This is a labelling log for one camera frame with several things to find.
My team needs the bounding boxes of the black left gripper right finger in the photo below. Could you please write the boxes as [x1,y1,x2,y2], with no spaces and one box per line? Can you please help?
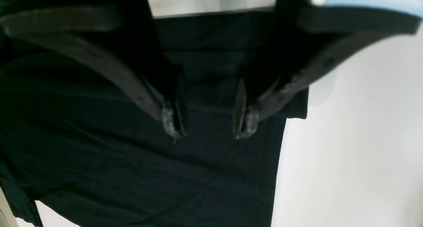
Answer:
[234,6,421,139]

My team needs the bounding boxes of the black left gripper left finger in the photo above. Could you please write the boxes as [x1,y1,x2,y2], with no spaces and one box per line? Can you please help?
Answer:
[1,6,186,138]

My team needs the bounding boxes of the black T-shirt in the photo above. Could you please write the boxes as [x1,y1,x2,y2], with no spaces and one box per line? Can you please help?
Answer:
[1,12,308,227]

